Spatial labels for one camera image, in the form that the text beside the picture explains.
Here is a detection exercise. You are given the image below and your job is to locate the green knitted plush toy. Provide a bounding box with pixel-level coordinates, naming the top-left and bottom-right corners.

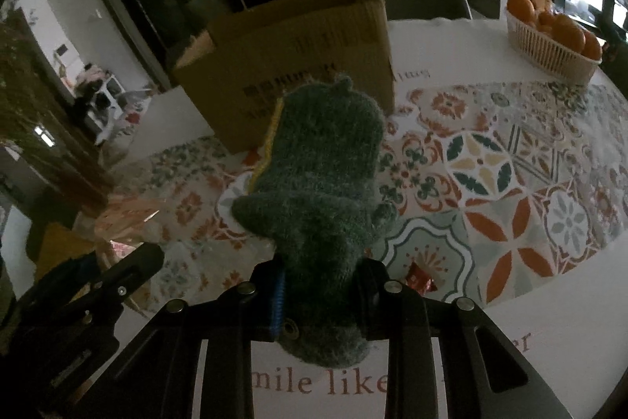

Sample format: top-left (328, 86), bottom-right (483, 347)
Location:
top-left (231, 74), bottom-right (397, 369)

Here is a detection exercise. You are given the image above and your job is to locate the red candy wrapper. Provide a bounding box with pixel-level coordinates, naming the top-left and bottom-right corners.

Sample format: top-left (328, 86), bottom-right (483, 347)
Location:
top-left (405, 263), bottom-right (438, 297)

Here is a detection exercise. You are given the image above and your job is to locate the brown wooden coaster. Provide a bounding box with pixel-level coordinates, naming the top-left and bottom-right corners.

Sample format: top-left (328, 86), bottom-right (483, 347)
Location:
top-left (34, 222), bottom-right (95, 282)

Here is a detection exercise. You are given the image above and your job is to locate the glass vase with dried flowers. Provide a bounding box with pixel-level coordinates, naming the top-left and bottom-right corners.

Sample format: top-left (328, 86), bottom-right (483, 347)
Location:
top-left (1, 9), bottom-right (113, 217)

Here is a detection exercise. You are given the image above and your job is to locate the patterned floral tablecloth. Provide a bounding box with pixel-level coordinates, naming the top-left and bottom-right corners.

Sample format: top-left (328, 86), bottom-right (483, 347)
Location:
top-left (77, 19), bottom-right (627, 418)

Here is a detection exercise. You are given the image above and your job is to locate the white shoe rack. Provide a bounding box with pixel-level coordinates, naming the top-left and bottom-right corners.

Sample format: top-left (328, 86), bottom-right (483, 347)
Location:
top-left (78, 69), bottom-right (124, 145)

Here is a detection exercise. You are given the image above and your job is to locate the floral tissue pouch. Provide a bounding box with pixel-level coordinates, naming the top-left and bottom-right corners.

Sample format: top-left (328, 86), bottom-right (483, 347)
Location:
top-left (112, 90), bottom-right (152, 139)

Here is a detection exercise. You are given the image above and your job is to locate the brown cardboard box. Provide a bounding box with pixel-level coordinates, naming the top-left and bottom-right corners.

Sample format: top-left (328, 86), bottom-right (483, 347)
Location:
top-left (173, 0), bottom-right (394, 153)

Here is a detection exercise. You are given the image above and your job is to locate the white basket of oranges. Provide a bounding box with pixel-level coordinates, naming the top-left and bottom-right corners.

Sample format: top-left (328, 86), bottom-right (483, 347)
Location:
top-left (504, 0), bottom-right (602, 86)

